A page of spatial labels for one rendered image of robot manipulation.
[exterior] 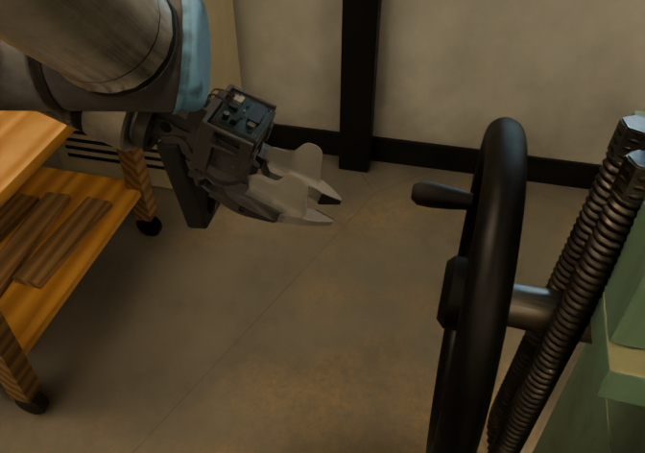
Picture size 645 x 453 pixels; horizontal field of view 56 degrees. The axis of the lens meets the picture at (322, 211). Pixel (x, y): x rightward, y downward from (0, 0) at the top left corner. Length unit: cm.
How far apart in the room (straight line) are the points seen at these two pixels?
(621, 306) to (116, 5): 34
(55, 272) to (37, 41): 117
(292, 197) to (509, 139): 24
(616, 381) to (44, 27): 38
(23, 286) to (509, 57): 135
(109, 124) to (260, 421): 89
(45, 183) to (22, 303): 42
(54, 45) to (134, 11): 5
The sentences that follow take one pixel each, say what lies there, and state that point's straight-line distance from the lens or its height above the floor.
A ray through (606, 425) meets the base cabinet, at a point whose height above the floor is 59.
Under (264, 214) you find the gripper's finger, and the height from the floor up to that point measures 79.
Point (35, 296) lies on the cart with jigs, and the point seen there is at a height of 18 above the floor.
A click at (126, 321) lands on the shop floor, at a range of 158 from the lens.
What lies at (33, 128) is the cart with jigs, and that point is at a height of 53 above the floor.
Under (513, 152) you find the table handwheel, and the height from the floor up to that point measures 95.
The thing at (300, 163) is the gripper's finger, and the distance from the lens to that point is 63.
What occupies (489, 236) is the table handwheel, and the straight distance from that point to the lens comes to 37.
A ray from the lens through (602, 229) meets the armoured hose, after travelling 42.
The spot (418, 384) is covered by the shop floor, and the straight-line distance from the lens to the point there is 142.
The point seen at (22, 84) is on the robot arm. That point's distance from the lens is 51.
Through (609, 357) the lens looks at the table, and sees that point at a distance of 42.
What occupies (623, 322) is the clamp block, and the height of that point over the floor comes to 89.
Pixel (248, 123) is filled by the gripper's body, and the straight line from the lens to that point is 58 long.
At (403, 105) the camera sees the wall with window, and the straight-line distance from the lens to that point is 187.
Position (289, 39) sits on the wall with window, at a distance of 184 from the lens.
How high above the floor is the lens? 119
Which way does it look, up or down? 42 degrees down
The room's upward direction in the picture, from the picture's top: straight up
